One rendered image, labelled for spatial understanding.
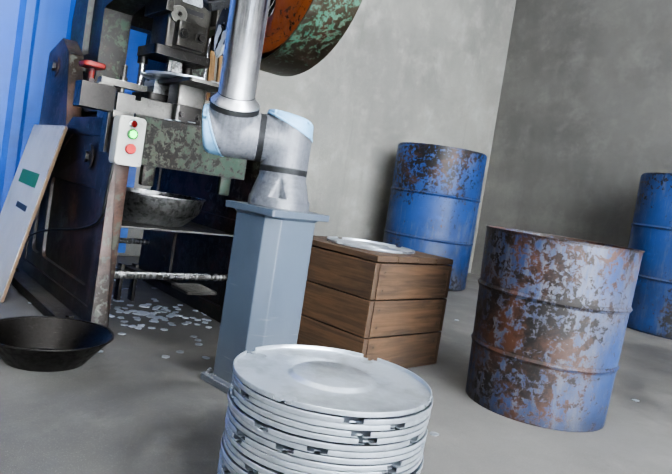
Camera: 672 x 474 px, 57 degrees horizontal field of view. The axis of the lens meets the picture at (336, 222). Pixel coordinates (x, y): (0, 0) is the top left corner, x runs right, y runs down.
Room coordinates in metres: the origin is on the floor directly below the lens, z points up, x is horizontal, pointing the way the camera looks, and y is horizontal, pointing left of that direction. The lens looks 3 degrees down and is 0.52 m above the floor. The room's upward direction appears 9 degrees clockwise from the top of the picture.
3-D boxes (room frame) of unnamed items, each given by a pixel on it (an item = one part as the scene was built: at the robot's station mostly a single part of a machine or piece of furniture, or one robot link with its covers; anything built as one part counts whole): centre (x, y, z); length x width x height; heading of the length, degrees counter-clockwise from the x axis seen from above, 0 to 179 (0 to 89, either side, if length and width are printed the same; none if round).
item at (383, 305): (2.00, -0.12, 0.18); 0.40 x 0.38 x 0.35; 45
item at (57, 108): (2.04, 0.92, 0.45); 0.92 x 0.12 x 0.90; 40
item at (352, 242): (2.00, -0.12, 0.35); 0.29 x 0.29 x 0.01
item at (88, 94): (1.73, 0.72, 0.62); 0.10 x 0.06 x 0.20; 130
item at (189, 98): (1.97, 0.51, 0.72); 0.25 x 0.14 x 0.14; 40
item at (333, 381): (0.88, -0.03, 0.25); 0.29 x 0.29 x 0.01
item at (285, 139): (1.51, 0.15, 0.62); 0.13 x 0.12 x 0.14; 101
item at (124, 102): (2.10, 0.63, 0.68); 0.45 x 0.30 x 0.06; 130
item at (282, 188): (1.51, 0.15, 0.50); 0.15 x 0.15 x 0.10
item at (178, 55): (2.11, 0.63, 0.86); 0.20 x 0.16 x 0.05; 130
